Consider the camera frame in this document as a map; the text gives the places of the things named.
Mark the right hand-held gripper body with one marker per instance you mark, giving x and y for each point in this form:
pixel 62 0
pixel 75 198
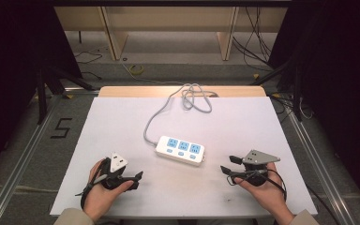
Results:
pixel 258 158

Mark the metal floor rail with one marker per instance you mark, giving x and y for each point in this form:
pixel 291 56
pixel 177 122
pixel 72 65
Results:
pixel 318 162
pixel 22 162

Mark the white table cover sheet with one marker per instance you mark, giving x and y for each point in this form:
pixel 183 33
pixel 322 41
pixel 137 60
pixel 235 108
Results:
pixel 175 193

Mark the wooden shelf unit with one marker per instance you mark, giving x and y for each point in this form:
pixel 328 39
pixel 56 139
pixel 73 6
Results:
pixel 172 18

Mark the black curtain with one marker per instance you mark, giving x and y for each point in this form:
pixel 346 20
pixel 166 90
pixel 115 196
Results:
pixel 9 62
pixel 340 78

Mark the black metal stand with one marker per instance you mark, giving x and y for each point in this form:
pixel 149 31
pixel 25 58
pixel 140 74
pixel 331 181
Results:
pixel 296 90
pixel 48 84

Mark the person's left hand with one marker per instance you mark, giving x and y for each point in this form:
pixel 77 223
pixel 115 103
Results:
pixel 97 195

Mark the white power strip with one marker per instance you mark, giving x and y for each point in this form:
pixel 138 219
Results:
pixel 181 151

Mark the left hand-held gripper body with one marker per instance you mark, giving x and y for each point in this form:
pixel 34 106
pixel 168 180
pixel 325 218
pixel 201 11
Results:
pixel 117 162

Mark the person's right hand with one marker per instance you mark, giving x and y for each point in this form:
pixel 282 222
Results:
pixel 270 195

